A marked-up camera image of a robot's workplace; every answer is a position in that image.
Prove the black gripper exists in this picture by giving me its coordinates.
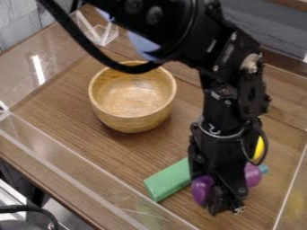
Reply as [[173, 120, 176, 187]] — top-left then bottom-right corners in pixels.
[[187, 120, 267, 217]]

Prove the purple toy eggplant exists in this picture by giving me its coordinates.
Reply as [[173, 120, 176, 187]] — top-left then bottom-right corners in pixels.
[[192, 164, 268, 207]]

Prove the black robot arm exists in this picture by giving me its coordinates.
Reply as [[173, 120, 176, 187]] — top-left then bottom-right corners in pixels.
[[38, 0, 271, 215]]

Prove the brown wooden bowl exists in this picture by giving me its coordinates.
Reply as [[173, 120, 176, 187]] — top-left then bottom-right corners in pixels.
[[88, 67, 177, 133]]

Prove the green rectangular block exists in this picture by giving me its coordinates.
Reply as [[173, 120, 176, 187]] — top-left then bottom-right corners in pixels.
[[144, 158, 191, 202]]

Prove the yellow toy lemon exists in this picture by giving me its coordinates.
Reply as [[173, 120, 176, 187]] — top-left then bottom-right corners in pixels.
[[252, 136, 264, 161]]

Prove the clear acrylic tray wall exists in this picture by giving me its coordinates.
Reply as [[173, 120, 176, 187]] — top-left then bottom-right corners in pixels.
[[0, 108, 197, 230]]

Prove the black device with cable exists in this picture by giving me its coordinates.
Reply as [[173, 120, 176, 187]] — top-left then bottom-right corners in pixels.
[[0, 204, 61, 230]]

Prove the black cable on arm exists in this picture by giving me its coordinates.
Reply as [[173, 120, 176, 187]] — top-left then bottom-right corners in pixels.
[[37, 0, 165, 75]]

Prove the clear acrylic corner bracket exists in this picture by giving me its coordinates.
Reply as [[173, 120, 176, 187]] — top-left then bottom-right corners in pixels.
[[74, 10, 118, 47]]

